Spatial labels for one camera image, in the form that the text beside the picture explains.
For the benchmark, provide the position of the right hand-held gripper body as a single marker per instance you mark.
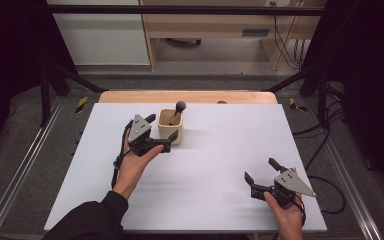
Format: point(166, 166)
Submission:
point(288, 185)

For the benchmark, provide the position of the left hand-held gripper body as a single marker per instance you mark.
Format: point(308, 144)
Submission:
point(139, 131)

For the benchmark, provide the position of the cream square cup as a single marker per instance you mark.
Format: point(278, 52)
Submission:
point(170, 130)

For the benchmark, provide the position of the makeup brush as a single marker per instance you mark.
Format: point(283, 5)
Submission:
point(179, 108)

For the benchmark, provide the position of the person's right hand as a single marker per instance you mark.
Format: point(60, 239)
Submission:
point(288, 218)

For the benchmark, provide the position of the person's left hand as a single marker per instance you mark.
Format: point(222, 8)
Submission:
point(133, 170)

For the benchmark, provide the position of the white table board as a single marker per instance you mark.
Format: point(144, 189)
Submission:
point(213, 166)

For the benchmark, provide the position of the wooden table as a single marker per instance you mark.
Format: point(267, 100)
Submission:
point(186, 96)

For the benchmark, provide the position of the yellow black tape strip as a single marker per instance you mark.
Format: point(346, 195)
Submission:
point(296, 105)
point(81, 104)

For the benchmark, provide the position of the white cabinet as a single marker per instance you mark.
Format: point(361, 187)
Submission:
point(103, 36)

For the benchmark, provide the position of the wooden desk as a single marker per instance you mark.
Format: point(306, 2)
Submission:
point(210, 25)

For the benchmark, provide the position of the black curtain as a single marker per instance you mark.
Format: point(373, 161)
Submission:
point(10, 66)
point(370, 83)

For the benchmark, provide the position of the white power strip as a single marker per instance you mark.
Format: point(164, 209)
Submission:
point(278, 2)

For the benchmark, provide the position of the aluminium floor rail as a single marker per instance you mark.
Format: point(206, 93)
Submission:
point(20, 173)
point(350, 180)

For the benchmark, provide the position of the black frame strut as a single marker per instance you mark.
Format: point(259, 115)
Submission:
point(73, 78)
point(300, 78)

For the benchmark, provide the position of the black frame bar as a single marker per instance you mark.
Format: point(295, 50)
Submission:
point(180, 10)

